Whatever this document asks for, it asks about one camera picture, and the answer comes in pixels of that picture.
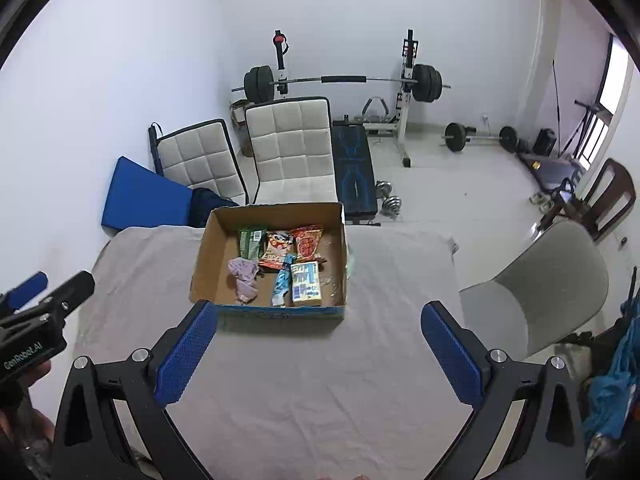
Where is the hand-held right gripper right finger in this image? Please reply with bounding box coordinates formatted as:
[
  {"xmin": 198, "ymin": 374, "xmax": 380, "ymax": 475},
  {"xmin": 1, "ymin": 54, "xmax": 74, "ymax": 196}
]
[{"xmin": 420, "ymin": 300, "xmax": 587, "ymax": 480}]

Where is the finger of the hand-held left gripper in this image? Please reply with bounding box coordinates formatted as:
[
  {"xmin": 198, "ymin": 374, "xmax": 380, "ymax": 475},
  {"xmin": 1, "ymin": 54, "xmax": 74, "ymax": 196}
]
[
  {"xmin": 0, "ymin": 270, "xmax": 96, "ymax": 332},
  {"xmin": 0, "ymin": 271, "xmax": 49, "ymax": 311}
]

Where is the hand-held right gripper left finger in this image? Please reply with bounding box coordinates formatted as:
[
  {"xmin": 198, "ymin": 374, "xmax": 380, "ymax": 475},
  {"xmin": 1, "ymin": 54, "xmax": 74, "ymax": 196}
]
[{"xmin": 51, "ymin": 300, "xmax": 219, "ymax": 480}]

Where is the cardboard box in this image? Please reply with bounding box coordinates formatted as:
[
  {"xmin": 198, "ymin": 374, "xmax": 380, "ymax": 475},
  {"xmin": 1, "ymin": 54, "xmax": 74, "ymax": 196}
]
[{"xmin": 189, "ymin": 202, "xmax": 348, "ymax": 322}]

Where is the purple cloth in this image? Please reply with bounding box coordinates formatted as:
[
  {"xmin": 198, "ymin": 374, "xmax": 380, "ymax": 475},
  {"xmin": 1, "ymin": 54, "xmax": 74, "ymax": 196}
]
[{"xmin": 227, "ymin": 257, "xmax": 261, "ymax": 306}]

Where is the blue snack wrapper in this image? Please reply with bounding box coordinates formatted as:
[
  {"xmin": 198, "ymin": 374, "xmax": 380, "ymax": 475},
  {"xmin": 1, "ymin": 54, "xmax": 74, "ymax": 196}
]
[{"xmin": 271, "ymin": 254, "xmax": 297, "ymax": 308}]

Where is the green snack packet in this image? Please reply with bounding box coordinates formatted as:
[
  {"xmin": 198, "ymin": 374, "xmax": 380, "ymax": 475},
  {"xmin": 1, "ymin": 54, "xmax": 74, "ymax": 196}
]
[{"xmin": 237, "ymin": 228, "xmax": 268, "ymax": 263}]

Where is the blue and white carton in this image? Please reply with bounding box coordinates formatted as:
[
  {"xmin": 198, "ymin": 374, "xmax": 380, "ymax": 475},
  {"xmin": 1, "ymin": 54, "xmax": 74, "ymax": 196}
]
[{"xmin": 290, "ymin": 260, "xmax": 323, "ymax": 307}]

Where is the panda print snack packet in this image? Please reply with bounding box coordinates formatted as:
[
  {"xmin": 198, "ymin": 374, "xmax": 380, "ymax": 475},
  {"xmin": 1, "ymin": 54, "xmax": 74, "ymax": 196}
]
[{"xmin": 257, "ymin": 230, "xmax": 296, "ymax": 271}]

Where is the red snack packet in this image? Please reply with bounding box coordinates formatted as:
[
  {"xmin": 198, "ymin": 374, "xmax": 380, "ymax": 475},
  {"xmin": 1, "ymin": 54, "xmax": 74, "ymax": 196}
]
[{"xmin": 290, "ymin": 225, "xmax": 325, "ymax": 262}]

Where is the person's left hand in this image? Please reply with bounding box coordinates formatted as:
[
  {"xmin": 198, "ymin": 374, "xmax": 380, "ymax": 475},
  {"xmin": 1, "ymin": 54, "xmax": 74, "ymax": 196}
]
[{"xmin": 0, "ymin": 359, "xmax": 53, "ymax": 436}]

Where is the grey bedsheet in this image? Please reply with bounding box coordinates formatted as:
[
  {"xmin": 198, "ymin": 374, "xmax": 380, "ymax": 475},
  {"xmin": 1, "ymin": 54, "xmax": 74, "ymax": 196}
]
[{"xmin": 72, "ymin": 225, "xmax": 481, "ymax": 480}]

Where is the blue foam mat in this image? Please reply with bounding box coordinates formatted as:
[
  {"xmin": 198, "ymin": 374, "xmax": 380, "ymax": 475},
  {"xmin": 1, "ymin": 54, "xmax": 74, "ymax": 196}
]
[{"xmin": 101, "ymin": 156, "xmax": 193, "ymax": 233}]

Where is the beige plastic chair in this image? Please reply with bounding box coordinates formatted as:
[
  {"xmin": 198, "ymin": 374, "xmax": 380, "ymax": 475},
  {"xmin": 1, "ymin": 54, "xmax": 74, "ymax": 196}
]
[{"xmin": 459, "ymin": 220, "xmax": 611, "ymax": 361}]

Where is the dark blue bag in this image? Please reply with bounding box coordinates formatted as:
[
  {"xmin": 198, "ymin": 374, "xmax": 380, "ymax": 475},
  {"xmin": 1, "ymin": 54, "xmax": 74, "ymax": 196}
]
[{"xmin": 189, "ymin": 187, "xmax": 241, "ymax": 228}]

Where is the teal blue cloth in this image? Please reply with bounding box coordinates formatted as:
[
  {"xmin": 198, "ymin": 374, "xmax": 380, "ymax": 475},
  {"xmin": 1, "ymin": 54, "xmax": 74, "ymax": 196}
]
[{"xmin": 582, "ymin": 305, "xmax": 640, "ymax": 441}]

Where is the black folded umbrella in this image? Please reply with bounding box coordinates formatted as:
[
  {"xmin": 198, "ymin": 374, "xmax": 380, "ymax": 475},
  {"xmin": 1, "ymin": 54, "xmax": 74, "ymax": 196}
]
[{"xmin": 147, "ymin": 122, "xmax": 164, "ymax": 176}]

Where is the white quilted chair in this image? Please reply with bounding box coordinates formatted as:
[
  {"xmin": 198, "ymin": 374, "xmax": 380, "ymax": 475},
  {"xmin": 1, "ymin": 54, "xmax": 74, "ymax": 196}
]
[
  {"xmin": 155, "ymin": 119, "xmax": 249, "ymax": 206},
  {"xmin": 244, "ymin": 96, "xmax": 337, "ymax": 206}
]

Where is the black and blue bench pad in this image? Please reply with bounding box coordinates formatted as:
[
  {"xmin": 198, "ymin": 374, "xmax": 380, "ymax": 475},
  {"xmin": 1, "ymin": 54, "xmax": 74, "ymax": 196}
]
[{"xmin": 331, "ymin": 120, "xmax": 378, "ymax": 224}]

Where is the dark low platform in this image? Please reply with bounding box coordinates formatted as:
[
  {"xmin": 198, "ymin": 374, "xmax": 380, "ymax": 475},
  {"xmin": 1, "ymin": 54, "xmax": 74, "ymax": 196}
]
[{"xmin": 517, "ymin": 152, "xmax": 584, "ymax": 192}]

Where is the short barbell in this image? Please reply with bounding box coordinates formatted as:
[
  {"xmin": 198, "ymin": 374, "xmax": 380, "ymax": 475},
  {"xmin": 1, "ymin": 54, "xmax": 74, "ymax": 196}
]
[{"xmin": 442, "ymin": 122, "xmax": 519, "ymax": 154}]

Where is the dark wooden chair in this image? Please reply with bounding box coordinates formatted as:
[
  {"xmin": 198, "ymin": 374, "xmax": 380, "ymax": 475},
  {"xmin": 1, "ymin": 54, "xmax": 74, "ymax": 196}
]
[{"xmin": 540, "ymin": 157, "xmax": 637, "ymax": 246}]

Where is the black speaker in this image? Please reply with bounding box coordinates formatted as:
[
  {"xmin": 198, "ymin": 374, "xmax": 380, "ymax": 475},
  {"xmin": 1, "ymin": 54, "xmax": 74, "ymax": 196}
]
[{"xmin": 532, "ymin": 128, "xmax": 559, "ymax": 157}]

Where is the white weight rack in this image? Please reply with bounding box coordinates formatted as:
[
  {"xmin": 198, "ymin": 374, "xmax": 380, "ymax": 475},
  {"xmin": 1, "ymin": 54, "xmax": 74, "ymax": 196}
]
[{"xmin": 271, "ymin": 29, "xmax": 421, "ymax": 168}]

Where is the black tripod stand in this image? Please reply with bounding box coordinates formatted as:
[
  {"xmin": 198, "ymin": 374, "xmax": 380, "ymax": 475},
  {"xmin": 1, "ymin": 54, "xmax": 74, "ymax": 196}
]
[{"xmin": 560, "ymin": 100, "xmax": 614, "ymax": 162}]

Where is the thin black pole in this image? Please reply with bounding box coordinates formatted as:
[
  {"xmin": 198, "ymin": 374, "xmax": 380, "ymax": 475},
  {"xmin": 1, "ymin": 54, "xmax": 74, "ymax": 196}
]
[{"xmin": 551, "ymin": 60, "xmax": 564, "ymax": 152}]

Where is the long barbell with black plates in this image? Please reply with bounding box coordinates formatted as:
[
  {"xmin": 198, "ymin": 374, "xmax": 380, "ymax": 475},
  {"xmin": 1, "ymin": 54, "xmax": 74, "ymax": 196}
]
[{"xmin": 231, "ymin": 63, "xmax": 452, "ymax": 103}]

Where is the window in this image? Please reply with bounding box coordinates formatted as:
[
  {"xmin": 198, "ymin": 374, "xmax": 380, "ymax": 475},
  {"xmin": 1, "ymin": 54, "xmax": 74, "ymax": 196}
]
[{"xmin": 597, "ymin": 35, "xmax": 636, "ymax": 116}]

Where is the grey handle attachment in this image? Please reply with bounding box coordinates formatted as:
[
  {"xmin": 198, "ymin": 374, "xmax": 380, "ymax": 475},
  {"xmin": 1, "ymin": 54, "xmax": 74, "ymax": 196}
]
[{"xmin": 362, "ymin": 96, "xmax": 391, "ymax": 124}]

